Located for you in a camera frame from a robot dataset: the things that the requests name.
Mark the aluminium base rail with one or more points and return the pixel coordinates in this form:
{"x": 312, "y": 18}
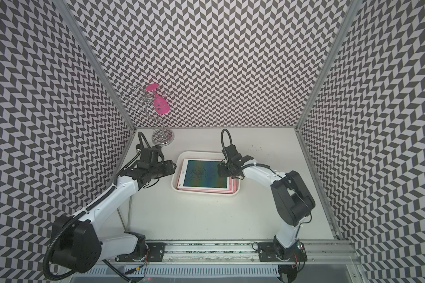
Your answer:
{"x": 312, "y": 252}

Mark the aluminium corner post right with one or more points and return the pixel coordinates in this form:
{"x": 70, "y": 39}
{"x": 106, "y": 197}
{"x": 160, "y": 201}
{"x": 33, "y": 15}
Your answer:
{"x": 351, "y": 13}

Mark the aluminium corner post left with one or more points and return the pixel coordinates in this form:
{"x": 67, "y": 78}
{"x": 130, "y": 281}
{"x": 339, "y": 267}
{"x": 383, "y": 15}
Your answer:
{"x": 84, "y": 45}

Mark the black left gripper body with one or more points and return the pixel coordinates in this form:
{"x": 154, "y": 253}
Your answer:
{"x": 160, "y": 170}

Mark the white plastic storage box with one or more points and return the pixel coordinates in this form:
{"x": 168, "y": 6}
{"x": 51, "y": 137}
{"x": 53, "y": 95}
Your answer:
{"x": 197, "y": 155}

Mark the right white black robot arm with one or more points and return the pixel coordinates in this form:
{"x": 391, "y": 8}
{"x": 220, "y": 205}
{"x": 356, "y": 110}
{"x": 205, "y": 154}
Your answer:
{"x": 292, "y": 199}

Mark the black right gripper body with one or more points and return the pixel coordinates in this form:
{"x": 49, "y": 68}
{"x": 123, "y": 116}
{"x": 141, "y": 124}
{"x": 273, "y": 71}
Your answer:
{"x": 225, "y": 170}

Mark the aluminium corner post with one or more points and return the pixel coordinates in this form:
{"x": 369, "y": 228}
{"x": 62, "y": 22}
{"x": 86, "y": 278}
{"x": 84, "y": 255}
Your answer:
{"x": 351, "y": 13}
{"x": 84, "y": 45}

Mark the pink writing tablet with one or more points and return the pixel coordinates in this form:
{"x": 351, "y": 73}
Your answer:
{"x": 232, "y": 188}
{"x": 202, "y": 174}

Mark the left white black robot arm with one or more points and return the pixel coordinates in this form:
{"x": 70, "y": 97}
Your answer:
{"x": 75, "y": 246}

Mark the chrome wire jewelry stand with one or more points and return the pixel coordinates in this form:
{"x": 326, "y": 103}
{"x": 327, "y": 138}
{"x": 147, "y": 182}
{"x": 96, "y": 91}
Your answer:
{"x": 140, "y": 101}

